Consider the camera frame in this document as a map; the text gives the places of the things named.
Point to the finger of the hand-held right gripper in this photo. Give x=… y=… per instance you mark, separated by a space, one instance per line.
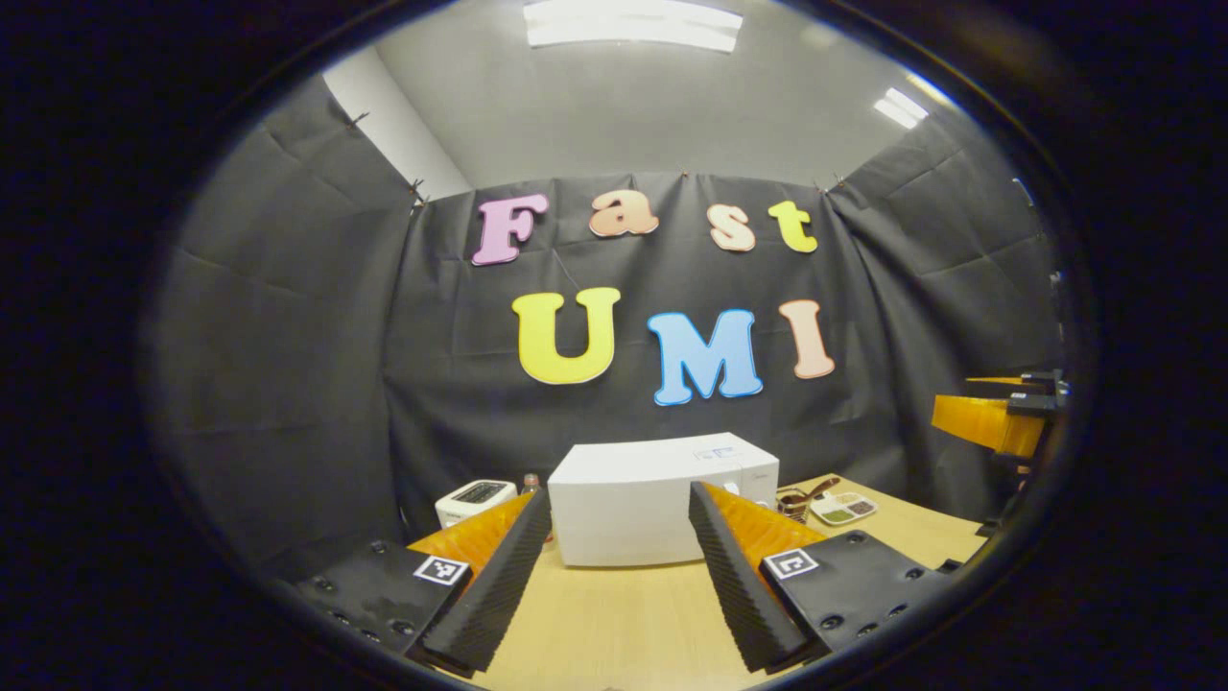
x=988 y=422
x=998 y=381

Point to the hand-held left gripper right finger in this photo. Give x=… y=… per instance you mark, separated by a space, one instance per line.
x=734 y=585

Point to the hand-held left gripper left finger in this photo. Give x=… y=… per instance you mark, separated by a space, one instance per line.
x=504 y=585

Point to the white microwave oven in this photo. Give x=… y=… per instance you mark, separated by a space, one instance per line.
x=624 y=509

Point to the white toaster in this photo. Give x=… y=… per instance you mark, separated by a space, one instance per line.
x=475 y=499

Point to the clear plastic bottle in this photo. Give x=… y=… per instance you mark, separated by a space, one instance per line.
x=530 y=485

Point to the white divided spice dish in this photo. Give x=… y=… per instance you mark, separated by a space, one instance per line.
x=844 y=509

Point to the small ceiling light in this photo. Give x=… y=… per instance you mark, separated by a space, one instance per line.
x=902 y=107

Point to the black backdrop cloth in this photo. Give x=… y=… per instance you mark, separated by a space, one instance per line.
x=288 y=384

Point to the large ceiling light panel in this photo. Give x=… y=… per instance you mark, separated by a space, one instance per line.
x=633 y=24

